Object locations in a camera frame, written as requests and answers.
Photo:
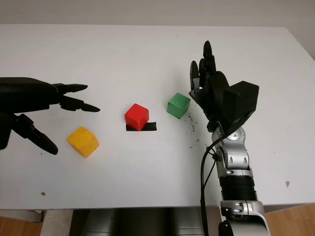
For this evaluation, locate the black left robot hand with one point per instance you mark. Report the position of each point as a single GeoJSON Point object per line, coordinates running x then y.
{"type": "Point", "coordinates": [27, 94]}

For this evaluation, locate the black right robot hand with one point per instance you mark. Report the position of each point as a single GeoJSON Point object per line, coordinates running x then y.
{"type": "Point", "coordinates": [214, 98]}

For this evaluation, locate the green wooden block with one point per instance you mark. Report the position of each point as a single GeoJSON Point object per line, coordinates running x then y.
{"type": "Point", "coordinates": [178, 105]}

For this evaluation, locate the yellow wooden block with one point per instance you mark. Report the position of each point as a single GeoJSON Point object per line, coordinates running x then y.
{"type": "Point", "coordinates": [82, 141]}

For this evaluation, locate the red wooden block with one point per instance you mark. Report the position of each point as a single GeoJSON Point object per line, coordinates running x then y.
{"type": "Point", "coordinates": [135, 116]}

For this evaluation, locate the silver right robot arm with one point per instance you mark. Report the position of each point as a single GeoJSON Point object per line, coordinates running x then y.
{"type": "Point", "coordinates": [236, 159]}

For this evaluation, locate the black tape strip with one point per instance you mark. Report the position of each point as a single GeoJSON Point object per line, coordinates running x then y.
{"type": "Point", "coordinates": [151, 126]}

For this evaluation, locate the white table leg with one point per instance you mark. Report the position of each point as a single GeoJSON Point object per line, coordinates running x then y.
{"type": "Point", "coordinates": [59, 222]}

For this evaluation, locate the dark grey robot torso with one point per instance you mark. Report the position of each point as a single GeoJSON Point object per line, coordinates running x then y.
{"type": "Point", "coordinates": [135, 221]}

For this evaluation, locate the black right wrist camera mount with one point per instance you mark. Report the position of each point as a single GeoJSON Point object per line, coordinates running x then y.
{"type": "Point", "coordinates": [242, 103]}

